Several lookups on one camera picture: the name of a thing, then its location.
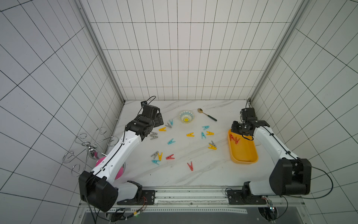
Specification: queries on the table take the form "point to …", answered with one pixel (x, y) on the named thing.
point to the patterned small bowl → (186, 116)
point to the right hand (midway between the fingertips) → (227, 127)
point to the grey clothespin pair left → (154, 133)
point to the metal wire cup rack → (93, 150)
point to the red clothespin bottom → (191, 166)
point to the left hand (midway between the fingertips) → (151, 121)
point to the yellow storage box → (243, 149)
